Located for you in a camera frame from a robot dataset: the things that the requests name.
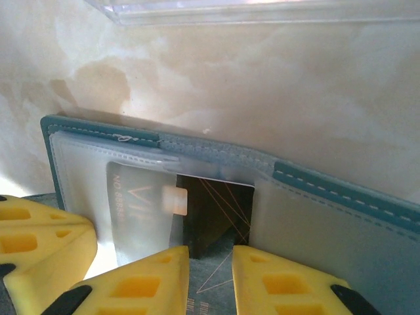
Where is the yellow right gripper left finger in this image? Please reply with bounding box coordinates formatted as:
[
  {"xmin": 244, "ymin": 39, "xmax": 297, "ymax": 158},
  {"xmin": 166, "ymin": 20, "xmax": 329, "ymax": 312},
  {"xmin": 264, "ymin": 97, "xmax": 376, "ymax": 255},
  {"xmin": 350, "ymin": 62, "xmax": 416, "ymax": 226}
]
[{"xmin": 42, "ymin": 245, "xmax": 192, "ymax": 315}]

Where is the teal leather card holder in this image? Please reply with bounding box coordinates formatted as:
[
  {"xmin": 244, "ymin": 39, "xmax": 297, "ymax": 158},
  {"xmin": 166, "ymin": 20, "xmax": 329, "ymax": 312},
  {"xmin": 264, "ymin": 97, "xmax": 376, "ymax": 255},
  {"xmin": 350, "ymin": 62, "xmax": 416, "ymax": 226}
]
[{"xmin": 39, "ymin": 114, "xmax": 420, "ymax": 315}]

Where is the clear acrylic card tray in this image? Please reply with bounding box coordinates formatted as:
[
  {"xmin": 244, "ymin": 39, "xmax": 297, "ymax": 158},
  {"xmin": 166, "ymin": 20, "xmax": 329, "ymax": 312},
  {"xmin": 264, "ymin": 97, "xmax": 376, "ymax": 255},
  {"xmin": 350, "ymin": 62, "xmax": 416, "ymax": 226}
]
[{"xmin": 81, "ymin": 0, "xmax": 420, "ymax": 28}]

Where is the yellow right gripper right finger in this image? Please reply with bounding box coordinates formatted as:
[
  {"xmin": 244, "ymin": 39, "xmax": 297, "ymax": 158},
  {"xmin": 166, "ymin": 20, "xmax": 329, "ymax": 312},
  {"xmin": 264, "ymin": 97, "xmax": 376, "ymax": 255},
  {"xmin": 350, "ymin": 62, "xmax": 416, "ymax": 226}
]
[{"xmin": 231, "ymin": 245, "xmax": 382, "ymax": 315}]

